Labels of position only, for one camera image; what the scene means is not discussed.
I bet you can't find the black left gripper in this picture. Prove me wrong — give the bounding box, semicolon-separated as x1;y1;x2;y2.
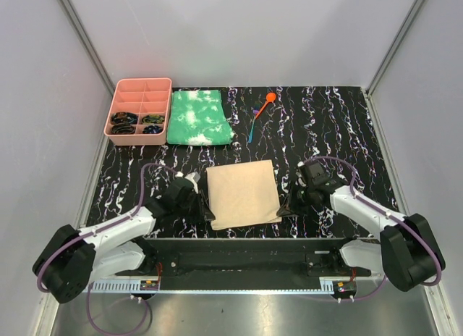
174;190;216;224

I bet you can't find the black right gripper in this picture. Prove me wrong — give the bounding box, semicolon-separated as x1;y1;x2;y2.
277;181;315;217

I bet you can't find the beige cloth napkin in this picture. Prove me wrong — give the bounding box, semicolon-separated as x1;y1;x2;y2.
206;160;281;231

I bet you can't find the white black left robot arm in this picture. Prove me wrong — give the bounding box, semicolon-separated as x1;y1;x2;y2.
33;175;216;303

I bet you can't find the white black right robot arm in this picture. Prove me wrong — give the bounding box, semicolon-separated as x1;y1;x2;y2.
277;156;446;292

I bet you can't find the teal plastic utensil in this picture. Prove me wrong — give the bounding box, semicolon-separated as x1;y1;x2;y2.
247;115;257;144

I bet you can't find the green white tie-dye cloth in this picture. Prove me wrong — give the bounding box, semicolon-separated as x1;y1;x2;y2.
166;90;234;146

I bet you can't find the blue coiled band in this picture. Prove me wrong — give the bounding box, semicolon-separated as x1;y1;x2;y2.
142;125;163;134

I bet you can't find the yellow green coiled band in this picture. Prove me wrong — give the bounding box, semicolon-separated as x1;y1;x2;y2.
141;114;165;125

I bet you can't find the orange plastic spoon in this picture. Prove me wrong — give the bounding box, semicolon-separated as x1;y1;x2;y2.
255;92;276;117

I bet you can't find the dark coiled band bottom-left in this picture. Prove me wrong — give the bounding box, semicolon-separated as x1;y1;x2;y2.
110;123;136;135

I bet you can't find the pink compartment tray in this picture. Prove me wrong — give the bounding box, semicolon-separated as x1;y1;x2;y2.
104;77;172;146

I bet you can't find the dark coiled band top-left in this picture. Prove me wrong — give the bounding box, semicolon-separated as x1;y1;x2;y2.
111;112;138;125

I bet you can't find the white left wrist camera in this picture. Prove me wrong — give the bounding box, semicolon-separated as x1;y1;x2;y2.
184;172;200;194

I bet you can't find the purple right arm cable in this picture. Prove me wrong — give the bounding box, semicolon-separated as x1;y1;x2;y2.
305;155;446;303

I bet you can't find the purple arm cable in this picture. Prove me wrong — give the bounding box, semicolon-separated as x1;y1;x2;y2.
37;162;182;332
305;155;446;303

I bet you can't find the aluminium front frame rail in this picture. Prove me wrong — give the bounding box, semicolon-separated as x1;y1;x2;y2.
48;248;444;293

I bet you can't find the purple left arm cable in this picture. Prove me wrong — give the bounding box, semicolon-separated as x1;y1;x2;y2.
37;162;182;332

